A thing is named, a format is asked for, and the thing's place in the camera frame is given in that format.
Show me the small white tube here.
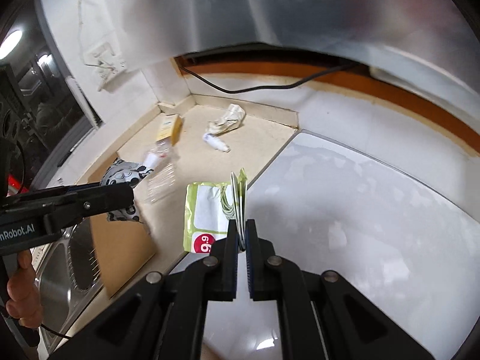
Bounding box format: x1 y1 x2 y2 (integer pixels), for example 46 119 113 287
202 132 230 154

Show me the clear plastic bottle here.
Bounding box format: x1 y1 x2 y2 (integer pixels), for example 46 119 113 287
140 139 179 205

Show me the white wall socket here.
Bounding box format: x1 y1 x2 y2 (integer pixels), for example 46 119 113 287
82 39 127 91

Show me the black cable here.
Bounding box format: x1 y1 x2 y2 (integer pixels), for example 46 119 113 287
179 62 357 94

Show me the steel sink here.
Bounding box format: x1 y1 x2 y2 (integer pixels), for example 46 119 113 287
32 222 104 353

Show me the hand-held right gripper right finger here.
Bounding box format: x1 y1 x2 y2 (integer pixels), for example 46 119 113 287
245 218 436 360

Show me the dark window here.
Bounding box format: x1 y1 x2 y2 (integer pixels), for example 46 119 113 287
0 0 104 203

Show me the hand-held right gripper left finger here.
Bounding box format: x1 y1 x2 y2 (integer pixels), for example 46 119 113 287
49 219 241 360

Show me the green white packet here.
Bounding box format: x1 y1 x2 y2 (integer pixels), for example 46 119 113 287
182 168 249 256

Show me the brown cardboard sheet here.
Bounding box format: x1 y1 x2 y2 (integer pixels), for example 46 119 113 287
89 152 158 300

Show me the black white patterned packet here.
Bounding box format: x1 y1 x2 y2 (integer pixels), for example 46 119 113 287
100 158 155 223

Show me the small yellow box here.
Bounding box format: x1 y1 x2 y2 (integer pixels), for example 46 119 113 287
155 114 185 146

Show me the person's left hand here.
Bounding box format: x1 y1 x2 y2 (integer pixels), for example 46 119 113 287
5 250 44 328

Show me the white glossy tray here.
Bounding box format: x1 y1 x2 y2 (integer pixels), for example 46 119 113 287
165 129 480 360

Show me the crumpled white paper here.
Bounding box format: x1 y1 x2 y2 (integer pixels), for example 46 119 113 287
208 103 246 136

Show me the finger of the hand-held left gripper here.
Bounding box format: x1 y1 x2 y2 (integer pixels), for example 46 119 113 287
0 182 135 219

